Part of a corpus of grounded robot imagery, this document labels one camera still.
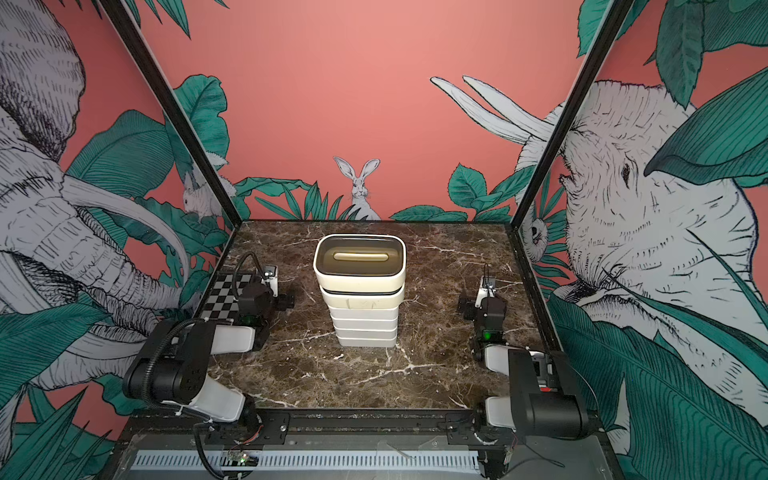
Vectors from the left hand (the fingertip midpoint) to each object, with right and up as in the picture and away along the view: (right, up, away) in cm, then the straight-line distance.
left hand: (278, 278), depth 94 cm
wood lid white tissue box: (+30, -7, -20) cm, 37 cm away
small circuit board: (0, -41, -24) cm, 47 cm away
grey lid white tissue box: (+30, -17, -11) cm, 36 cm away
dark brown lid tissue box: (+30, +7, -29) cm, 42 cm away
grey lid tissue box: (+30, -11, -15) cm, 35 cm away
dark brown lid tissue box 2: (+33, -2, -28) cm, 43 cm away
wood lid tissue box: (+35, -14, -13) cm, 40 cm away
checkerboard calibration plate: (-17, -8, -1) cm, 19 cm away
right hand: (+64, -2, -3) cm, 64 cm away
